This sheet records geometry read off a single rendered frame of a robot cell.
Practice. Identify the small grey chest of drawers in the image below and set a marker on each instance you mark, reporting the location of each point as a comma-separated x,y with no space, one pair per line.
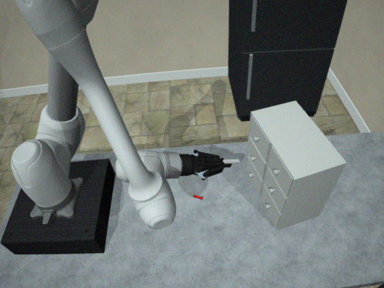
310,158

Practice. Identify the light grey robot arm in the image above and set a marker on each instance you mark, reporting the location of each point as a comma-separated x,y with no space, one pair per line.
42,168

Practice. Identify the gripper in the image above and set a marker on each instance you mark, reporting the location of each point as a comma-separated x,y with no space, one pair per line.
204,161

